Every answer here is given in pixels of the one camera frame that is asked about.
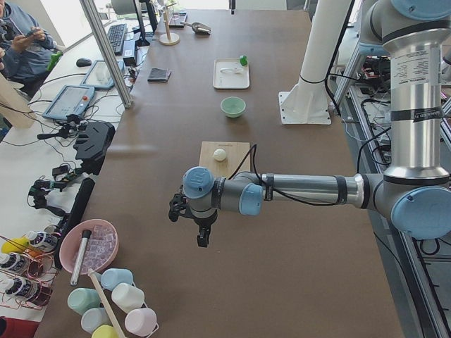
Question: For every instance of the metal scoop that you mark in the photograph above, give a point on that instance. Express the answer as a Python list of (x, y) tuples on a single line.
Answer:
[(198, 28)]

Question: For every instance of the cream rabbit serving tray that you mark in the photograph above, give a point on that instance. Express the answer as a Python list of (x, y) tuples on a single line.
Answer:
[(228, 80)]

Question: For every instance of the mint green cup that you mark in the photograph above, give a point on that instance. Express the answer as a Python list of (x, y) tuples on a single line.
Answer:
[(81, 300)]

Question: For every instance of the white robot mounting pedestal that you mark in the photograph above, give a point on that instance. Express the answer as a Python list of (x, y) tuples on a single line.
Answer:
[(307, 102)]

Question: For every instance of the black device stand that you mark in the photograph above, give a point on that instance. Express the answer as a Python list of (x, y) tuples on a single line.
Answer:
[(94, 138)]

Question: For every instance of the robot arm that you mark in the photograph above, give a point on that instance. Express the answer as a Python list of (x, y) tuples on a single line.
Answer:
[(413, 192)]

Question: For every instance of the yellow cup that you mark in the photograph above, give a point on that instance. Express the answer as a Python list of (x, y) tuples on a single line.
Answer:
[(105, 331)]

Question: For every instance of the white cup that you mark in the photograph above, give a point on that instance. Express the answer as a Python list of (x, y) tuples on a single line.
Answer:
[(127, 297)]

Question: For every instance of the black keyboard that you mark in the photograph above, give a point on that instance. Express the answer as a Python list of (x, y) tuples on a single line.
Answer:
[(116, 35)]

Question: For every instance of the pink bowl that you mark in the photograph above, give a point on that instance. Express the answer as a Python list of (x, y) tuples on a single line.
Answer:
[(102, 246)]

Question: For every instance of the wooden mug tree stand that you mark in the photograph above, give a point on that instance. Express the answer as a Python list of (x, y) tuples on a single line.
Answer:
[(168, 38)]

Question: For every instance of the black tray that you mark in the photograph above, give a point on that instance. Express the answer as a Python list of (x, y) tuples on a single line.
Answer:
[(177, 20)]

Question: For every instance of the pink cup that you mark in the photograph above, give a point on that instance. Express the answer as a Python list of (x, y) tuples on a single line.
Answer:
[(141, 322)]

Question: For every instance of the black computer mouse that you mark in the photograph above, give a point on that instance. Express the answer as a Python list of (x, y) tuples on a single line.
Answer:
[(83, 62)]

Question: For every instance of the aluminium frame post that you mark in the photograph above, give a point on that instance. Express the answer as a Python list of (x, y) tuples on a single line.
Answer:
[(101, 38)]

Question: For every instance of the metal tube in bowl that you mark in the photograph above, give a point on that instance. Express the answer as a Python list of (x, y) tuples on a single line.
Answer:
[(86, 234)]

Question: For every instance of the light blue cup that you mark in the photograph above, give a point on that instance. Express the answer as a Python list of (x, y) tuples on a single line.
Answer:
[(112, 277)]

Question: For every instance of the pale blue cup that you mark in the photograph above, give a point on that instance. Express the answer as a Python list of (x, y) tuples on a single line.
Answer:
[(94, 318)]

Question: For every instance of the white ceramic soup spoon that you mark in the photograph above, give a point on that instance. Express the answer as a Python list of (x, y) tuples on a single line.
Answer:
[(232, 70)]

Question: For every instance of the wooden cutting board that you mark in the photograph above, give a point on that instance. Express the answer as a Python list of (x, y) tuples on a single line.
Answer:
[(234, 153)]

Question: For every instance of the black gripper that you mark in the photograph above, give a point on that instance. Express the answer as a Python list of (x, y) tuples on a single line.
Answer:
[(204, 221)]

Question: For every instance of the blue teach pendant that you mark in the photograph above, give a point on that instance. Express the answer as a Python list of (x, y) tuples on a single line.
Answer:
[(71, 100)]

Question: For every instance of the mint green bowl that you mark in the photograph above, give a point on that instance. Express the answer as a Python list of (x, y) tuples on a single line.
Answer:
[(233, 107)]

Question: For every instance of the green lime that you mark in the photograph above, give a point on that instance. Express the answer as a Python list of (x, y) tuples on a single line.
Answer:
[(243, 60)]

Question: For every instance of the copper wire bottle rack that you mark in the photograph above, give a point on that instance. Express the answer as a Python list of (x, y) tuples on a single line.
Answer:
[(27, 270)]

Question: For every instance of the seated person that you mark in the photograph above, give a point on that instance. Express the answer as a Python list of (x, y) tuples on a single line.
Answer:
[(25, 59)]

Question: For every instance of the grey folded cloth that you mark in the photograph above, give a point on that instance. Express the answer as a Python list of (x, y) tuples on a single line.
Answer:
[(159, 75)]

